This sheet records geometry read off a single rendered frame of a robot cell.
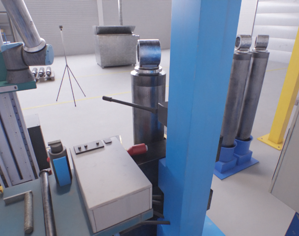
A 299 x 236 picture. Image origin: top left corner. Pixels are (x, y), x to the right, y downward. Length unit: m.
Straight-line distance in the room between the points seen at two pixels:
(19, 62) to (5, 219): 1.07
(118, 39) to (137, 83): 8.00
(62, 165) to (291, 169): 0.87
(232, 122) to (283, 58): 10.35
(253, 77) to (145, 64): 1.67
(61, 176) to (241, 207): 1.93
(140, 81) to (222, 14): 0.58
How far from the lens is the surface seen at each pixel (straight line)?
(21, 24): 1.51
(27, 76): 1.73
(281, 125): 3.64
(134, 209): 0.83
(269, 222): 2.46
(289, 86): 3.48
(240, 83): 2.37
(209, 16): 0.73
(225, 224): 2.27
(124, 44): 9.22
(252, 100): 2.67
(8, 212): 1.03
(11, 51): 1.71
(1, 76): 1.90
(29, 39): 1.57
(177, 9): 0.80
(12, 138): 2.16
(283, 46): 12.70
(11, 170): 2.33
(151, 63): 1.17
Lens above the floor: 1.73
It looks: 25 degrees down
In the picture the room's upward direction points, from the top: straight up
